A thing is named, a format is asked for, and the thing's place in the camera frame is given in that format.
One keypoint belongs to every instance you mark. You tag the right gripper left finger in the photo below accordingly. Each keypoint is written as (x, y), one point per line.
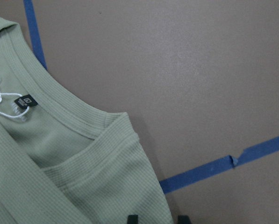
(132, 219)

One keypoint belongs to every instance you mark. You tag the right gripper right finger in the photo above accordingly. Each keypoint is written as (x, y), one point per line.
(184, 219)

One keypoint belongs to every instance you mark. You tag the olive green t-shirt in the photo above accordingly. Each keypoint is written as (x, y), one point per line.
(63, 161)

